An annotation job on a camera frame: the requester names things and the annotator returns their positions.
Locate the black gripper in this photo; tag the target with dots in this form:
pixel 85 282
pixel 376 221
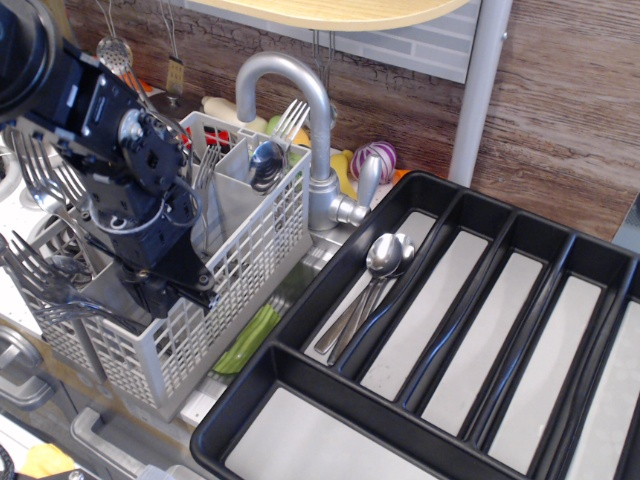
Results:
pixel 180 273

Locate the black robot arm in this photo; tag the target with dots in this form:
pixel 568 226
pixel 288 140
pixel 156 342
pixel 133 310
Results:
pixel 130 163

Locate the grey plastic cutlery basket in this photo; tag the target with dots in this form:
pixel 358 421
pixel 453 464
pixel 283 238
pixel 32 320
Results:
pixel 253 241

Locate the steel spoon in tray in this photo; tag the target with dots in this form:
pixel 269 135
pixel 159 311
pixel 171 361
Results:
pixel 371 299
pixel 383 258

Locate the black cutlery tray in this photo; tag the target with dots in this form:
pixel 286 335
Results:
pixel 508 349

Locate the green toy vegetable in sink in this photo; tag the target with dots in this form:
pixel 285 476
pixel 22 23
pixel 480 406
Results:
pixel 248 341

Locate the steel forks front left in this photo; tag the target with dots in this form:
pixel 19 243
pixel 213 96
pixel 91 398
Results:
pixel 45 282

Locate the steel fork in middle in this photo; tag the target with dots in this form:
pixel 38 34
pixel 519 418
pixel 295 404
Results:
pixel 201 182

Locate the large steel fork left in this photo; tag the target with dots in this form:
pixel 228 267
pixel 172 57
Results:
pixel 46 192

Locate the steel fork back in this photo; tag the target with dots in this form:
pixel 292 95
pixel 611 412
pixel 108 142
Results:
pixel 132 81

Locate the silver sink faucet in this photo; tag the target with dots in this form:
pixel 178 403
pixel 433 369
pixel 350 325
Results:
pixel 328 206

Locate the white toy vegetable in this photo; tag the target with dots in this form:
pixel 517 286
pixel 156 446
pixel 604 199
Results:
pixel 226 111

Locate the tall steel fork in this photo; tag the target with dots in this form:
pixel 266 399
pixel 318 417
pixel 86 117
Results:
pixel 290 123

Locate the hanging small spatula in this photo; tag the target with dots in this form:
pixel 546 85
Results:
pixel 175 72

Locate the yellow toy banana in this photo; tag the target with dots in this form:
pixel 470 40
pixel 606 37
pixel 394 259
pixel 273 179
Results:
pixel 340 163

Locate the hanging skimmer ladle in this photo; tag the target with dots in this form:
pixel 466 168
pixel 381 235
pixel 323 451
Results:
pixel 113 51

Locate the grey metal post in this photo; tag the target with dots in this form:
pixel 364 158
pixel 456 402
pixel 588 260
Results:
pixel 491 33

